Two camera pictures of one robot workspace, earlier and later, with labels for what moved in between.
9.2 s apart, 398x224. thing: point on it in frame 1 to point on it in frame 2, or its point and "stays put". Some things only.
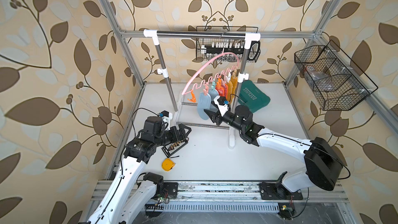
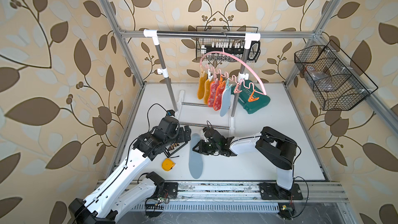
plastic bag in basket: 321,78 stays put
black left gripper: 175,134 stays put
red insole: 224,92 to 212,92
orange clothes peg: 193,98 to 251,98
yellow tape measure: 168,165 stays put
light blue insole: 214,93 to 225,102
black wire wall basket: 333,77 stays put
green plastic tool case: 250,96 stays put
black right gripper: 214,116 to 201,148
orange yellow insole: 229,87 to 207,86
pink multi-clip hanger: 205,88 to 250,87
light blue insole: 204,102 to 195,159
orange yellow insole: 233,81 to 201,86
